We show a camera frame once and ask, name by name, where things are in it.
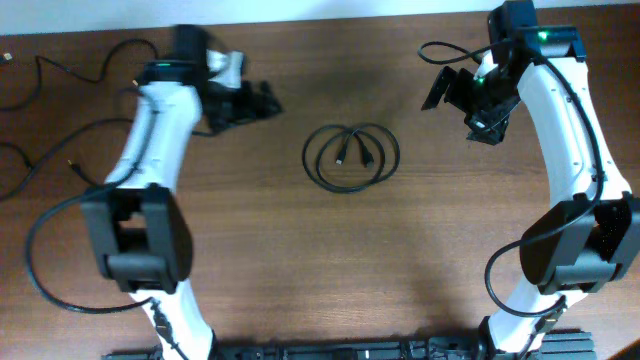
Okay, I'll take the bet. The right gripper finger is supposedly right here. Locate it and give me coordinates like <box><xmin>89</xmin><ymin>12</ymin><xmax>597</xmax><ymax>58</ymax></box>
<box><xmin>421</xmin><ymin>66</ymin><xmax>457</xmax><ymax>111</ymax></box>
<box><xmin>467</xmin><ymin>120</ymin><xmax>508</xmax><ymax>146</ymax></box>

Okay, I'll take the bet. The black cable with gold plug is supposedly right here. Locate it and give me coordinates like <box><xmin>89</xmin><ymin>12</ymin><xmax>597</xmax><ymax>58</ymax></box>
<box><xmin>0</xmin><ymin>38</ymin><xmax>160</xmax><ymax>112</ymax></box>

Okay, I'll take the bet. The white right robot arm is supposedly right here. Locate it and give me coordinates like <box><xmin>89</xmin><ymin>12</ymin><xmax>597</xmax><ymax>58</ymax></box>
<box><xmin>425</xmin><ymin>23</ymin><xmax>639</xmax><ymax>359</ymax></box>

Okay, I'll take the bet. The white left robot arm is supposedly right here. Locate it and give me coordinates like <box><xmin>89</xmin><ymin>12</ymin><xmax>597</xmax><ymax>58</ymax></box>
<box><xmin>81</xmin><ymin>51</ymin><xmax>282</xmax><ymax>359</ymax></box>

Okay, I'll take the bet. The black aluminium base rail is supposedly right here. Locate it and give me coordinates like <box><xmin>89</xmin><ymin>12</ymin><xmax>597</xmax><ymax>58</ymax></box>
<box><xmin>102</xmin><ymin>329</ymin><xmax>596</xmax><ymax>360</ymax></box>

